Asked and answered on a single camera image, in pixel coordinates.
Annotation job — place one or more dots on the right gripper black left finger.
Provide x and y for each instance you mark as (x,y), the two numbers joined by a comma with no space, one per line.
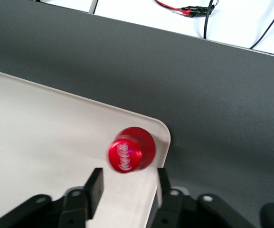
(75,209)

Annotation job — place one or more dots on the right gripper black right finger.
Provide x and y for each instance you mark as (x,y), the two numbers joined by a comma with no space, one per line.
(186,213)

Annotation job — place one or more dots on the red coke bottle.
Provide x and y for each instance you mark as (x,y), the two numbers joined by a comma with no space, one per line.
(129,152)

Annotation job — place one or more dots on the cream plastic tray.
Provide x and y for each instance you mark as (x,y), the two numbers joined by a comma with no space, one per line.
(44,130)

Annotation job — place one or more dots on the white post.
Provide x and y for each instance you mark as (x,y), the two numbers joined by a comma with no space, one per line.
(93,6)

